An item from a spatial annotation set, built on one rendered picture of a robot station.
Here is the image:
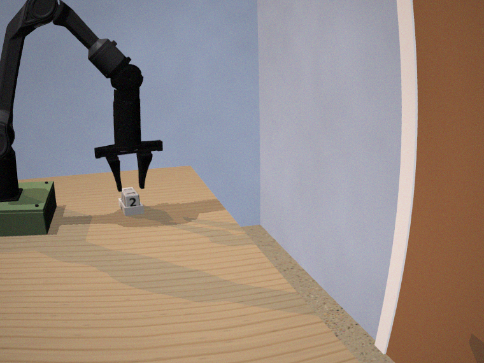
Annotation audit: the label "white digit cube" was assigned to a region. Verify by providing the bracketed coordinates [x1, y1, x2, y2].
[123, 191, 140, 207]
[120, 187, 135, 204]

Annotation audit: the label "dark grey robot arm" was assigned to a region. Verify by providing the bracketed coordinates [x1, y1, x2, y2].
[0, 0, 143, 202]

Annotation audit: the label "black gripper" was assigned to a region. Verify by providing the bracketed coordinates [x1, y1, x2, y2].
[94, 122, 163, 192]

